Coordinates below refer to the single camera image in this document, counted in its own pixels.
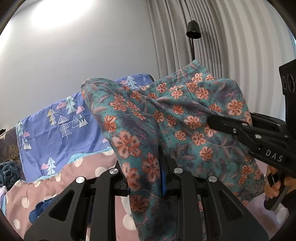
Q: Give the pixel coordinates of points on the teal floral small garment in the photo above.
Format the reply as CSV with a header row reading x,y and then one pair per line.
x,y
171,114

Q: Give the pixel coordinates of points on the lavender folded cloth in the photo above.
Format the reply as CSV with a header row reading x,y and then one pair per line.
x,y
3,191

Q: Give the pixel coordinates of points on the navy star fleece blanket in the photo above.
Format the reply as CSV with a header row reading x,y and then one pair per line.
x,y
40,208

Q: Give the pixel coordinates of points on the dark patterned headboard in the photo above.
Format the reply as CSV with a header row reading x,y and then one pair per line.
x,y
9,146

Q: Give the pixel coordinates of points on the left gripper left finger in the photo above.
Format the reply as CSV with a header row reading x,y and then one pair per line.
x,y
86,208

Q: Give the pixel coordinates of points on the dark teal fleece blanket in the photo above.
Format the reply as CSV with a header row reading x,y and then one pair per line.
x,y
9,174

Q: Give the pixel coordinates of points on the grey curtain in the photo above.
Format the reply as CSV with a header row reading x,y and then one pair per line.
x,y
246,41

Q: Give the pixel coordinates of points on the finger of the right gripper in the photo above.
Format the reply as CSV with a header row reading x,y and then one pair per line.
x,y
270,124
245,133

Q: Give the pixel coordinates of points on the person's right hand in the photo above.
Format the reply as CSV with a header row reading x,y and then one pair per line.
x,y
274,190

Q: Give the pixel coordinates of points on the black floor lamp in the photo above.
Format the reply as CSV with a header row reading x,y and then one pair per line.
x,y
193,33

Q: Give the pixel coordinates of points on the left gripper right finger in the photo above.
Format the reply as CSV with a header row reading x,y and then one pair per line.
x,y
206,208

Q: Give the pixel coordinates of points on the blue tree print sheet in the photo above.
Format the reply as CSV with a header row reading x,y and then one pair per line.
x,y
49,138

